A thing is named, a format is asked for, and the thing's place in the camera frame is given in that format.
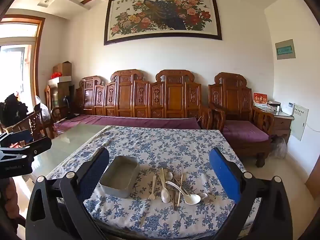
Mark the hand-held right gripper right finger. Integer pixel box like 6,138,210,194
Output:
209,147,293,240

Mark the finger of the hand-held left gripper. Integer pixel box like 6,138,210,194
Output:
0,138,52,160
0,129,33,147

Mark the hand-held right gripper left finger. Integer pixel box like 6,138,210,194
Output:
25,147,110,240

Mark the rectangular metal box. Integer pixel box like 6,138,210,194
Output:
99,155,140,199

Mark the cream plastic fork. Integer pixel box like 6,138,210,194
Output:
147,175,157,200

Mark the cream plastic spoon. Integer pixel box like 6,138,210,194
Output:
160,167,170,203

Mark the person's left forearm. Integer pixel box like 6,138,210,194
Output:
0,177,25,240

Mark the wooden dining chair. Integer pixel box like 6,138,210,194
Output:
0,110,54,145

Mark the dark clothing pile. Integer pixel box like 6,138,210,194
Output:
0,93,28,128

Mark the translucent plastic bag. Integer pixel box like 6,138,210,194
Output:
35,95,50,120

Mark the purple armchair cushion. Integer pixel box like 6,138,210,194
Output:
222,120,270,142

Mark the dark wooden corner chair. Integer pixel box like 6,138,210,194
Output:
44,84,62,120

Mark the clear plastic bag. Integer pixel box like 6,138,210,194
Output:
270,135,287,158

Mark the purple sofa cushion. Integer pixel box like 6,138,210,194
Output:
54,115,202,130

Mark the blue floral tablecloth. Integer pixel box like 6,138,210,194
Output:
46,126,262,240

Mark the wooden side table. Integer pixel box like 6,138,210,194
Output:
255,105,294,143

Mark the carved wooden armchair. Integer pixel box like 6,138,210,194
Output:
208,72,275,168

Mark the red gift box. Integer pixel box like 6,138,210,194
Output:
253,92,268,105

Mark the brown cardboard box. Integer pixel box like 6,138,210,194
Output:
52,61,72,77

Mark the white tabletop device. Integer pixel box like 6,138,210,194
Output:
281,102,294,115

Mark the white metal panel door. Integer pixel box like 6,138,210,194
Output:
291,103,309,142

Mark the carved wooden sofa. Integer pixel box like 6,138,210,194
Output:
51,69,213,135

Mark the framed peacock painting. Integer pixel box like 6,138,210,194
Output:
104,0,223,46

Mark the wooden window frame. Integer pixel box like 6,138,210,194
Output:
0,15,46,110

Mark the grey wall box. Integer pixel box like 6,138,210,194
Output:
275,39,296,60

